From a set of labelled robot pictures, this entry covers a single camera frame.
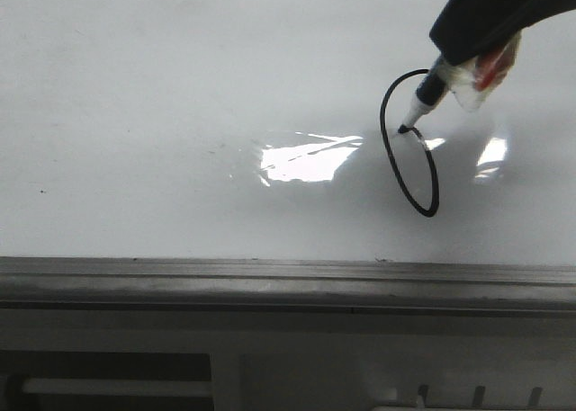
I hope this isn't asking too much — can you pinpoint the white metal stand frame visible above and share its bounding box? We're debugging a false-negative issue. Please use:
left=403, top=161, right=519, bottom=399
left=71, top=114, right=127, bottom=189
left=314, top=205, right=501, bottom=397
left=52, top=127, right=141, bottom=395
left=1, top=351, right=214, bottom=410

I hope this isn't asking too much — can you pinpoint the white black deli whiteboard marker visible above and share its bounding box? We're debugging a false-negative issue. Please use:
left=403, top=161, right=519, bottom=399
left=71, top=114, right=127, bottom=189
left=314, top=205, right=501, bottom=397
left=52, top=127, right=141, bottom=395
left=398, top=32, right=521, bottom=134

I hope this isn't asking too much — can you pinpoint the white marker tray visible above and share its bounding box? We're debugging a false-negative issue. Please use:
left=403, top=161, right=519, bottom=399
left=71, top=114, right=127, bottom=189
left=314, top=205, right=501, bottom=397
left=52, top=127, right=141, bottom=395
left=211, top=353, right=575, bottom=410

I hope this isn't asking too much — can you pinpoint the white whiteboard with aluminium frame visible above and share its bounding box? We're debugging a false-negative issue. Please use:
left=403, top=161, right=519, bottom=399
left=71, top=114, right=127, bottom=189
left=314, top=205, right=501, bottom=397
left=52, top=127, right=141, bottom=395
left=1, top=0, right=575, bottom=311

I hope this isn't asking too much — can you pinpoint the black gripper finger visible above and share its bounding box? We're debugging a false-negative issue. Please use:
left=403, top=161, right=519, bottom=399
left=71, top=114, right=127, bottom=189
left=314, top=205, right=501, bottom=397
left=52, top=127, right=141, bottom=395
left=429, top=0, right=575, bottom=66

